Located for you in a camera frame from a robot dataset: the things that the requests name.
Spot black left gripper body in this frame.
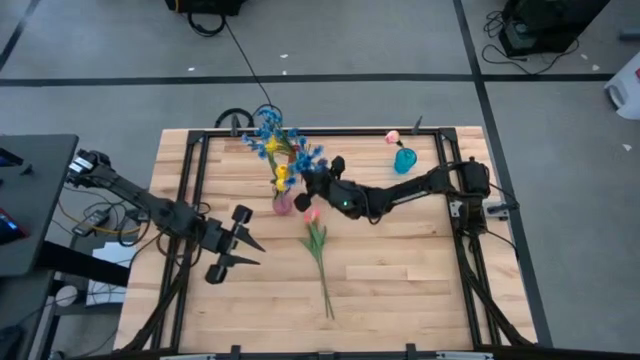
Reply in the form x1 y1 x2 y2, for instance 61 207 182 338
198 204 254 286

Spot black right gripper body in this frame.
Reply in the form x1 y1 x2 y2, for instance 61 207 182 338
292 155 347 213

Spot pink artificial tulip pair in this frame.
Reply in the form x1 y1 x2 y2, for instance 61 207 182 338
299 206 337 322

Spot blue artificial flower bunch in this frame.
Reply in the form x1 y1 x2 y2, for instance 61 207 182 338
291 143 330 177
241 106 302 160

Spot yellow artificial tulip bunch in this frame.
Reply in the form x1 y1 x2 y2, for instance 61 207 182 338
264 136 297 201

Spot single pink artificial tulip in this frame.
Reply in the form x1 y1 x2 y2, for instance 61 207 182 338
383 129 407 152

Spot pink purple glass vase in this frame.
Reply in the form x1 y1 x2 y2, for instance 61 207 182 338
271 189 296 217

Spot teal glass vase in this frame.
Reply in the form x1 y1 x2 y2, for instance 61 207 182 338
393 146 418 176

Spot white bar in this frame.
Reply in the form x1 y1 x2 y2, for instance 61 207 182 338
436 351 495 360
159 352 217 360

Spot dark grey desk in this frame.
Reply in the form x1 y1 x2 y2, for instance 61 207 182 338
0 133 80 279

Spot tablet with lit screen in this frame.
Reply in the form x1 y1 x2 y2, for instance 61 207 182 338
0 207 29 247

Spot black equipment case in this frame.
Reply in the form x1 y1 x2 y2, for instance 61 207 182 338
164 0 247 17

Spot black object on desk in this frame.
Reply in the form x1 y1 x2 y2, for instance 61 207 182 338
0 148 34 177

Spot black box with base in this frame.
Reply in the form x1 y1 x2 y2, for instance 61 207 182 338
497 0 612 58

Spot white appliance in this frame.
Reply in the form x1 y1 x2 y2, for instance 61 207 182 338
603 49 640 121

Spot black aluminium table frame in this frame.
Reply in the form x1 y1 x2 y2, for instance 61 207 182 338
117 127 539 360

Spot coiled black cable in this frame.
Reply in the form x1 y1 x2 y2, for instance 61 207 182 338
214 103 271 129

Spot long black floor cable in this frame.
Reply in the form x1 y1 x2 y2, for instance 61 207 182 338
223 20 278 114

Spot tangled black cables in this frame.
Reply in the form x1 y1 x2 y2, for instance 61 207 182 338
481 9 581 77

